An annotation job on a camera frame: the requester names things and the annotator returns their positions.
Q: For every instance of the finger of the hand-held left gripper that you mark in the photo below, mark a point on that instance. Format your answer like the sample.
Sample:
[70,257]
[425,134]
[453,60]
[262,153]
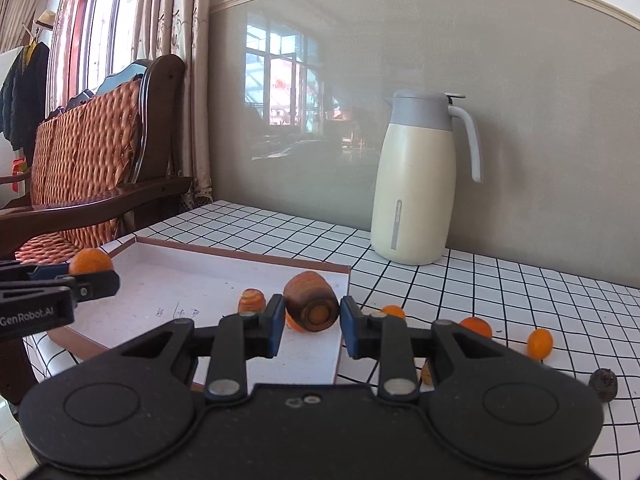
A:
[97,284]
[47,273]

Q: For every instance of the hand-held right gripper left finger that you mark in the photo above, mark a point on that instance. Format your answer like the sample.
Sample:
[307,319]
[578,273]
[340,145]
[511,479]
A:
[276,327]

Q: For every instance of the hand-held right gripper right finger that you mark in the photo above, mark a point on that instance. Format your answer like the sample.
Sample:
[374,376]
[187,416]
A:
[348,327]

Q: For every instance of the orange kumquat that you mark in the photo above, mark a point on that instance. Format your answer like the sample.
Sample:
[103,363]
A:
[426,374]
[90,260]
[295,323]
[540,344]
[393,311]
[476,326]

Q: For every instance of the white tray with brown rim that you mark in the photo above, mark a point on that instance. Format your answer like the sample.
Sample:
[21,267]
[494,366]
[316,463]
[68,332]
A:
[165,280]

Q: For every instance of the dark purple fruit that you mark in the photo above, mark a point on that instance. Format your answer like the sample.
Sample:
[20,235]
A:
[603,385]

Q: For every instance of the orange woven chair cushion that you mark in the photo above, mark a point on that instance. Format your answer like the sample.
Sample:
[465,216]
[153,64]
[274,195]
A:
[85,150]

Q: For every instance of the cream thermos jug grey lid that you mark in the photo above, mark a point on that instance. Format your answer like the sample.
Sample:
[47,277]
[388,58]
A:
[415,185]

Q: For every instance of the white checkered tablecloth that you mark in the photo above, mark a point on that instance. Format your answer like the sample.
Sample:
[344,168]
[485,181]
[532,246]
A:
[500,285]

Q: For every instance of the dark hanging jacket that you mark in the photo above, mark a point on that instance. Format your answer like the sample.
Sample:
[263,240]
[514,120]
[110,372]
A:
[22,95]

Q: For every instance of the dark wooden armchair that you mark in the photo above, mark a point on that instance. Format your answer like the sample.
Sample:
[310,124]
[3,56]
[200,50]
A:
[160,110]

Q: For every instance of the beige curtain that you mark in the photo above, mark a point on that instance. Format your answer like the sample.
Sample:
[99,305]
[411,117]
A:
[185,60]

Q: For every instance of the straw hat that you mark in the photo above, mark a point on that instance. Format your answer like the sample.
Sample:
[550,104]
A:
[46,20]

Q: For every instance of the window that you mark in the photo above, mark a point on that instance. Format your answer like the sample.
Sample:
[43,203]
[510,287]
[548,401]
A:
[107,20]

